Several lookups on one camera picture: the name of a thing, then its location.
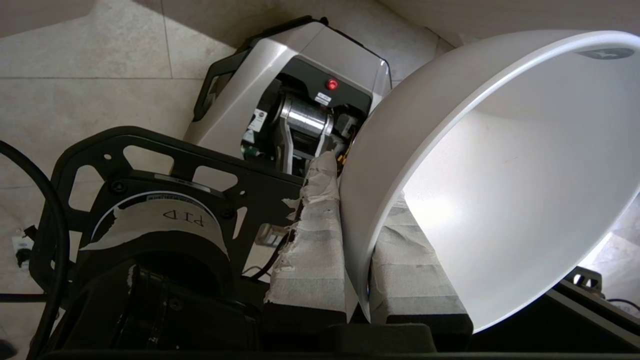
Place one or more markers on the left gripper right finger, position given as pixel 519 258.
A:
pixel 410 280

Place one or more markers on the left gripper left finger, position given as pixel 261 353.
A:
pixel 312 250

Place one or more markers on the white bowl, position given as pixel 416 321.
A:
pixel 500 210

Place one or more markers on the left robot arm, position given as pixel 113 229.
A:
pixel 165 255

